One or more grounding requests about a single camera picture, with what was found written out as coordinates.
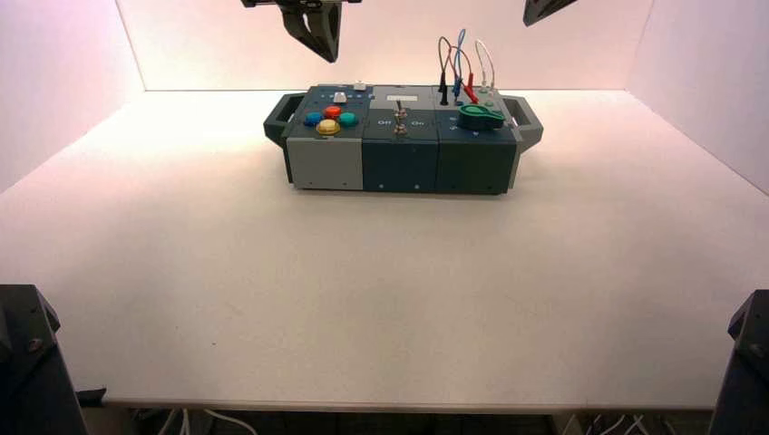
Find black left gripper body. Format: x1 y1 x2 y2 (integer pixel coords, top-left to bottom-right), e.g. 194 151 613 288
241 0 363 9

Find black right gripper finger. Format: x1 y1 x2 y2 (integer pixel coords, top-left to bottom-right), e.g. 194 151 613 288
522 0 579 27

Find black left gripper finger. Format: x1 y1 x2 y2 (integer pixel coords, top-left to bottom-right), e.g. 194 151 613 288
278 5 329 62
307 3 343 64

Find green rotary knob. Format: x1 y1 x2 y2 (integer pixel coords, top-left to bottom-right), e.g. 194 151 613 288
457 102 506 131

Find grey green control box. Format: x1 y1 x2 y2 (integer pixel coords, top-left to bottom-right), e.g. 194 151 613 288
263 82 545 196

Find white jumper wire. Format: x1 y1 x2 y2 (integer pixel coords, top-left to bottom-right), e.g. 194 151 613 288
474 38 498 97

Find red jumper wire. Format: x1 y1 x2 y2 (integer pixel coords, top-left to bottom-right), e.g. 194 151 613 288
437 35 481 107

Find blue jumper wire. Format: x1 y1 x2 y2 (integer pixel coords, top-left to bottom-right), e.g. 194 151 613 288
452 28 467 101

